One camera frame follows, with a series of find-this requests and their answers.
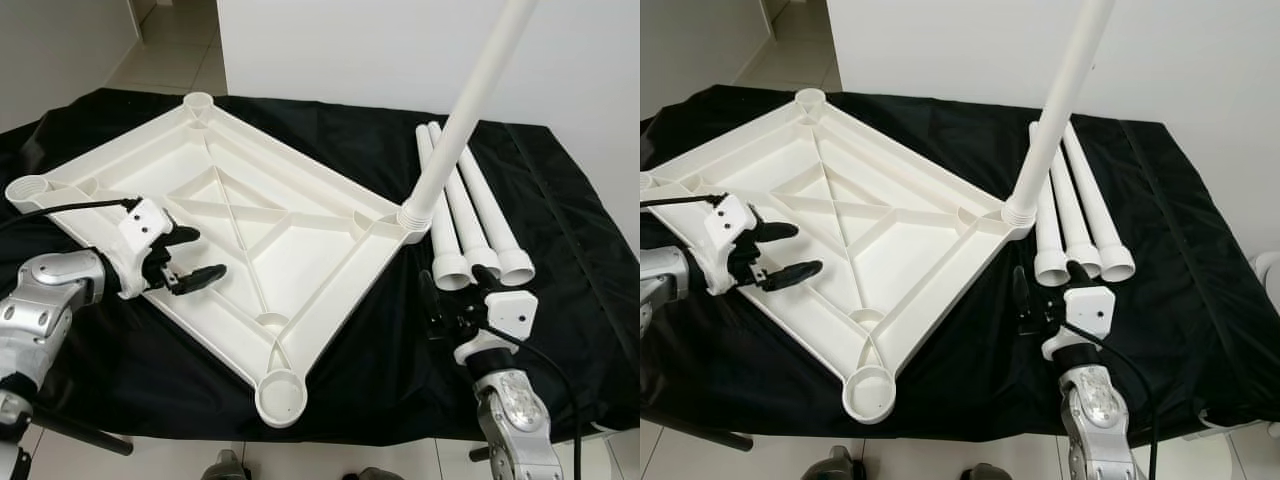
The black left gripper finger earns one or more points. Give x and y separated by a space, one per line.
204 277
798 274
186 236
780 232

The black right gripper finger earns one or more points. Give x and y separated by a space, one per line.
489 279
1077 275
1021 298
430 300

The white plastic table leg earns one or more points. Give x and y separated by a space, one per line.
447 245
470 100
1050 245
1105 225
1075 225
500 225
1065 100
470 220

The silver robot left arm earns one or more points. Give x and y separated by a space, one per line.
50 290
665 290

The black table cloth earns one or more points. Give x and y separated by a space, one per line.
560 330
1190 330

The grey robot right leg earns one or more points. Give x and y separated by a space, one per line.
375 473
985 472

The white rounded object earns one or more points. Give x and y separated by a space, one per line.
1268 275

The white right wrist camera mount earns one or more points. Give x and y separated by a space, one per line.
512 312
1092 310

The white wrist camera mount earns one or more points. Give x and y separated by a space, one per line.
1092 310
512 312
145 225
728 220

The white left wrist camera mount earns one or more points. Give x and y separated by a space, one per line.
145 225
728 220

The white metal frame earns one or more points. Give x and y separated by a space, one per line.
1235 425
615 432

